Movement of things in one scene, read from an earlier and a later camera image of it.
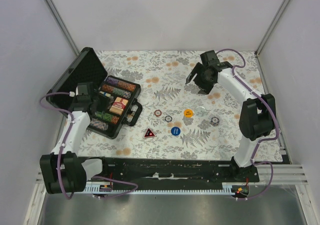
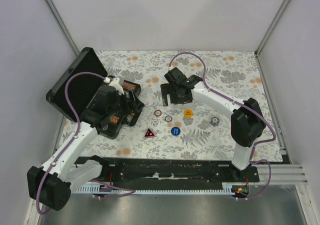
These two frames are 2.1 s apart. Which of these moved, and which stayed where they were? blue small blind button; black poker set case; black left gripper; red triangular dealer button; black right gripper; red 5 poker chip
Moved: black left gripper; black right gripper
Stayed: red 5 poker chip; red triangular dealer button; black poker set case; blue small blind button
